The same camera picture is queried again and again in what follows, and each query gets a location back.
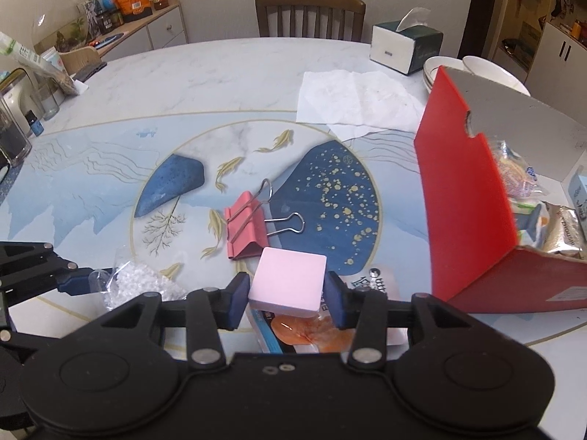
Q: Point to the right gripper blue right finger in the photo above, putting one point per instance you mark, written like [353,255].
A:
[343,303]

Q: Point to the chicken breast snack packet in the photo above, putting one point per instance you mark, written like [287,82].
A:
[288,334]

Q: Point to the small blue bottle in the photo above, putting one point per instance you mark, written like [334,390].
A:
[34,122]

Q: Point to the tall glass jar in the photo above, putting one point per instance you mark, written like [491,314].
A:
[15,146]

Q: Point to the small drinking glass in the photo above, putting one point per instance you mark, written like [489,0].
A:
[45,96]

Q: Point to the light blue carton box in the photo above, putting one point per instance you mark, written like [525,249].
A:
[578,195]

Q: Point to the pink binder clip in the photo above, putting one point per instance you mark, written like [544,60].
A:
[246,225]

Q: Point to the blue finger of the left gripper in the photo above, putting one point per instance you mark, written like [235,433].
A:
[84,281]

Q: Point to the blueberry bread packet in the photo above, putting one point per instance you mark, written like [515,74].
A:
[518,177]

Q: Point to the red cardboard box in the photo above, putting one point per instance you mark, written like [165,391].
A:
[477,263]

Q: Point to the bag of white beads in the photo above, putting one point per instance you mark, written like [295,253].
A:
[131,277]

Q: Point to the gold foil snack packet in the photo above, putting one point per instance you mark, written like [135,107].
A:
[563,234]

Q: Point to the white sideboard cabinet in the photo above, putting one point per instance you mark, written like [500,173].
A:
[164,28]

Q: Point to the dark wooden chair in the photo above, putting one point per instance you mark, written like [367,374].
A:
[341,20]

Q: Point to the green white tissue box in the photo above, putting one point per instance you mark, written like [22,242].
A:
[406,44]

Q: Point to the white paper napkin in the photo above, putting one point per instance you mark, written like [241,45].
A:
[352,105]

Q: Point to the green white plastic bag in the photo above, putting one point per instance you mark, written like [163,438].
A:
[11,48]

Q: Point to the white bowl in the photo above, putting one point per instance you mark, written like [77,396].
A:
[493,72]

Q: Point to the pink sticky note block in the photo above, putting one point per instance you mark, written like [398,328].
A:
[288,282]

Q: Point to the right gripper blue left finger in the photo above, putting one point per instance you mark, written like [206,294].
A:
[232,302]

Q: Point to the white tall cabinet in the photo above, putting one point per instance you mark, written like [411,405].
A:
[543,43]

